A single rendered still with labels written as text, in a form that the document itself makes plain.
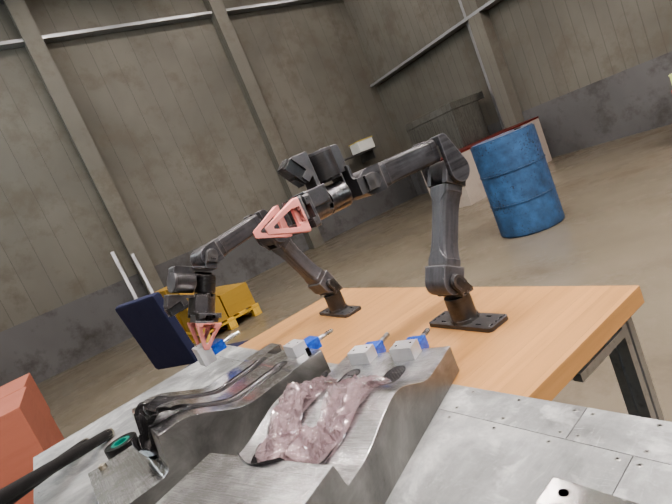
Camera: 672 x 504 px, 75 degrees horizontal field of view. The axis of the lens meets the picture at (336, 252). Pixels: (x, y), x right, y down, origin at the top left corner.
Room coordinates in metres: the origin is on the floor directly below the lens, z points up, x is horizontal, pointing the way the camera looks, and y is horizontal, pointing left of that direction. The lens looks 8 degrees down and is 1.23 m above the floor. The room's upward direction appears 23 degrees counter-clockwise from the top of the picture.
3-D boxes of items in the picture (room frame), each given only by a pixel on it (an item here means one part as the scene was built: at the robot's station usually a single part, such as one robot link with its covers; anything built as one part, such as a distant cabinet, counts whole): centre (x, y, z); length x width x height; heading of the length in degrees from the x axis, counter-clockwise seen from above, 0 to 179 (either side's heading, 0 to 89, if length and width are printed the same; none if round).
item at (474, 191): (8.35, -3.33, 0.45); 2.66 x 0.85 x 0.91; 119
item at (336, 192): (0.90, -0.04, 1.21); 0.07 x 0.06 x 0.07; 120
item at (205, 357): (1.21, 0.41, 0.94); 0.13 x 0.05 x 0.05; 124
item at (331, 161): (0.91, -0.07, 1.24); 0.12 x 0.09 x 0.12; 120
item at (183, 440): (0.93, 0.40, 0.87); 0.50 x 0.26 x 0.14; 124
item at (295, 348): (1.04, 0.14, 0.89); 0.13 x 0.05 x 0.05; 124
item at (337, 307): (1.53, 0.07, 0.84); 0.20 x 0.07 x 0.08; 29
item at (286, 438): (0.69, 0.13, 0.90); 0.26 x 0.18 x 0.08; 142
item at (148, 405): (0.93, 0.38, 0.92); 0.35 x 0.16 x 0.09; 124
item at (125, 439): (1.07, 0.69, 0.82); 0.08 x 0.08 x 0.04
